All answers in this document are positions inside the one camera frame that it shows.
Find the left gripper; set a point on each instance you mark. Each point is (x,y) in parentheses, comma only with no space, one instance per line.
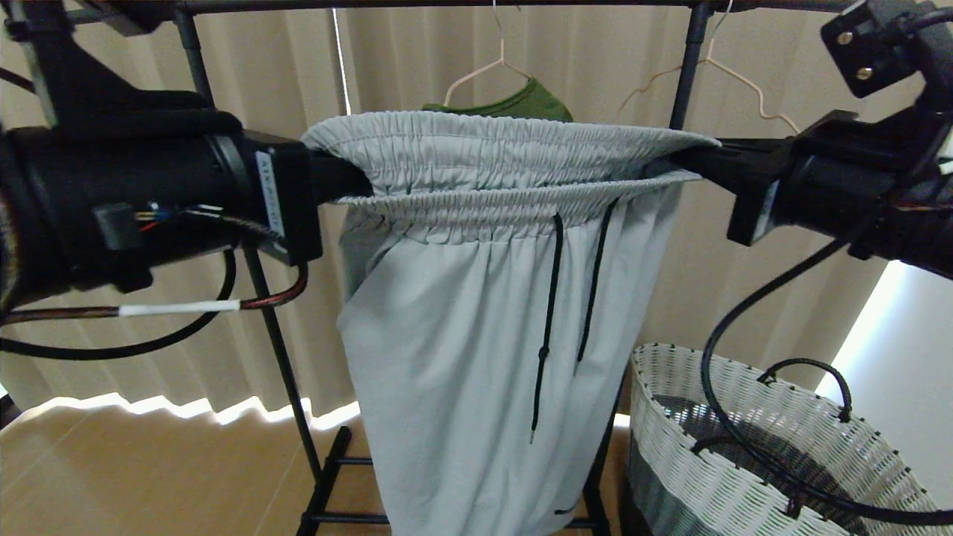
(134,193)

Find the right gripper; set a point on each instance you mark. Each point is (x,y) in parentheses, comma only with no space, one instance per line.
(856,193)

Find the pink clothes hanger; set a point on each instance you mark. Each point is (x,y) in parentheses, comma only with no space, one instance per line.
(744,80)
(476,72)

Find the green sleeveless shirt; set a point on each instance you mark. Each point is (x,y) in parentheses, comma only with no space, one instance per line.
(532,104)

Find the pale grey garment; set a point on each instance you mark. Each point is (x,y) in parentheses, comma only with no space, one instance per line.
(461,357)

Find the black clothes rack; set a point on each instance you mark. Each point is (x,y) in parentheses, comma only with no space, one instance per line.
(283,372)

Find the white laundry basket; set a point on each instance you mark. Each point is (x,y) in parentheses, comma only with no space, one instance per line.
(670,447)

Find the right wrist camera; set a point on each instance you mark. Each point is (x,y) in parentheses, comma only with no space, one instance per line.
(871,45)

